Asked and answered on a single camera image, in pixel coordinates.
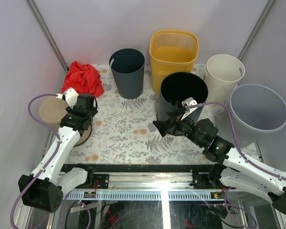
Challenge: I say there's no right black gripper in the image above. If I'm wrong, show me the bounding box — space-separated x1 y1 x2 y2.
153 108 204 147

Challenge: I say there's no beige bin with black rim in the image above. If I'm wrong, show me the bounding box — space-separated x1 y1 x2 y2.
39 97 92 146

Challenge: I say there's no slate blue tapered bin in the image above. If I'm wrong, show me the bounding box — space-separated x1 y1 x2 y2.
109 48 145 99

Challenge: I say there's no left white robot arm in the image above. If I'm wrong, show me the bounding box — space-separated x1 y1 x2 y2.
18 89 98 213

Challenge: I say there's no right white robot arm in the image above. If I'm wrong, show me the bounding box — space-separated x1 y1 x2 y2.
153 111 286 215

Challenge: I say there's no large dark navy bin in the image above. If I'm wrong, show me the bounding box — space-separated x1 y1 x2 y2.
157 72 208 122

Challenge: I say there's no crumpled red cloth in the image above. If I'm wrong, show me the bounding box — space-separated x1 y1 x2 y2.
61 61 104 98

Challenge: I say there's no floral patterned table mat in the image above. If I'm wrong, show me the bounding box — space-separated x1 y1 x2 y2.
47 63 262 165

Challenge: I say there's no yellow mesh basket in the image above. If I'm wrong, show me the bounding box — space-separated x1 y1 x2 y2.
149 29 199 94

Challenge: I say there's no cream white bin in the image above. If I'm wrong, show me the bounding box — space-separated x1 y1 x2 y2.
204 54 245 103

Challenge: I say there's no translucent grey bin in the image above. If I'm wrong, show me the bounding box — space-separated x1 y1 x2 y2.
218 83 286 148

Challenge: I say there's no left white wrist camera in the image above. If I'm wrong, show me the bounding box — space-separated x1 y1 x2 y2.
56 87 79 108

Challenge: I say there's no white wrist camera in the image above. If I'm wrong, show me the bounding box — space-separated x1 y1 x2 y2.
181 97 203 122
56 87 79 108

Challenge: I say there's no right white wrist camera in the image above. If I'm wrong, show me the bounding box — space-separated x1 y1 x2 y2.
181 97 203 122

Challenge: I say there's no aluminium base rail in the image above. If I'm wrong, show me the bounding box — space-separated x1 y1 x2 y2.
47 170 286 201

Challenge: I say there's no left aluminium frame post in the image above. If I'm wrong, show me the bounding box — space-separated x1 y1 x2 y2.
25 0 69 72

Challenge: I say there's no aluminium frame post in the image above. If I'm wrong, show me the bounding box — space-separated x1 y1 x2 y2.
25 0 69 72
238 0 277 61

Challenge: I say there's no right aluminium frame post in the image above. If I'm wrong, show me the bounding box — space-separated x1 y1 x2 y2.
238 0 277 61

